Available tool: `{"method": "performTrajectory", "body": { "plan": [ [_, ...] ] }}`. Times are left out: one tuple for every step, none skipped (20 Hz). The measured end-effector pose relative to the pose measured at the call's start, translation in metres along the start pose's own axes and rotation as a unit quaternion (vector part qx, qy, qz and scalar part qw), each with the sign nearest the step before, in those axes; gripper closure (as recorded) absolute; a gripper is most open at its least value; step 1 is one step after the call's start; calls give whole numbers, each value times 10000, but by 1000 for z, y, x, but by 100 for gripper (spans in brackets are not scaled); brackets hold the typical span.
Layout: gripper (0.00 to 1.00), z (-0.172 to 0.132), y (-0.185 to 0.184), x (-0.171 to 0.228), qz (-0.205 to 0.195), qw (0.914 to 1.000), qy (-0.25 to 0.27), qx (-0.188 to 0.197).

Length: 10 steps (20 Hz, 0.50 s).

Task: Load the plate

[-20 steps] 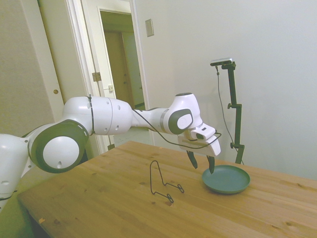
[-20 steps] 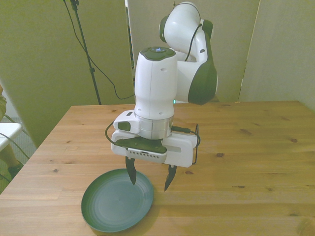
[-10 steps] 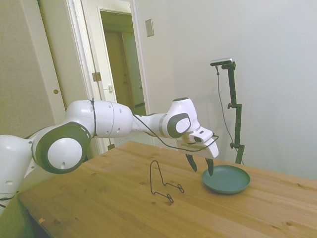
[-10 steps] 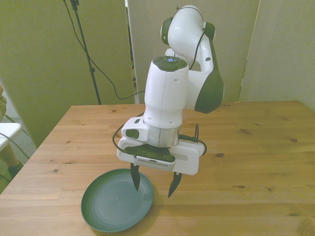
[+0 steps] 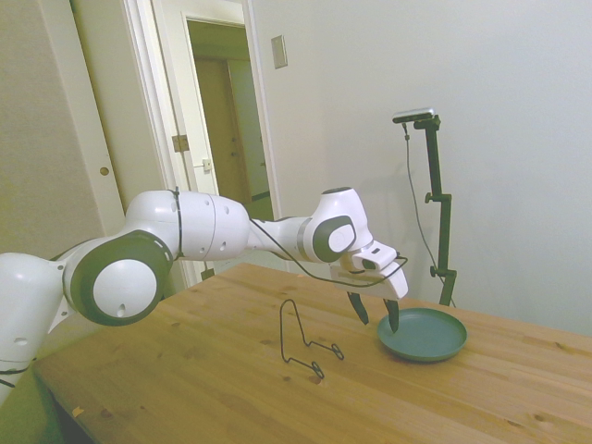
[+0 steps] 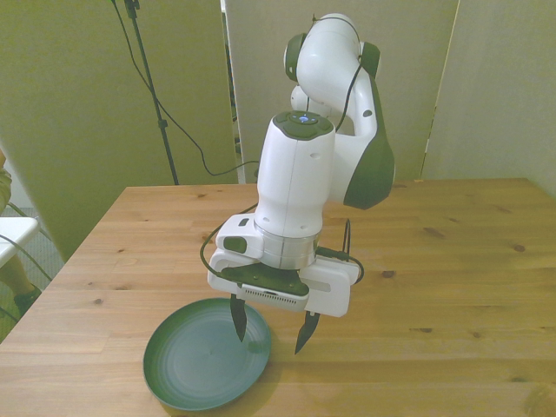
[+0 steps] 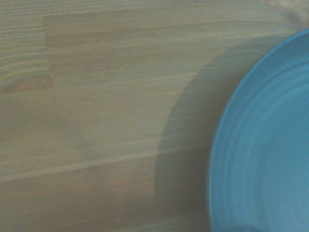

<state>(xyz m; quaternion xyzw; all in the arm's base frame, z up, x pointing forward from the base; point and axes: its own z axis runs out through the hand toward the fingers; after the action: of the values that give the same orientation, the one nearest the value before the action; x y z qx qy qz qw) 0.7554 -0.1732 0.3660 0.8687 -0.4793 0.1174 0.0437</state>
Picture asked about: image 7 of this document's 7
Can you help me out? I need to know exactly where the blue round plate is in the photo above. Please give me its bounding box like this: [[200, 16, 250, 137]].
[[209, 28, 309, 232]]

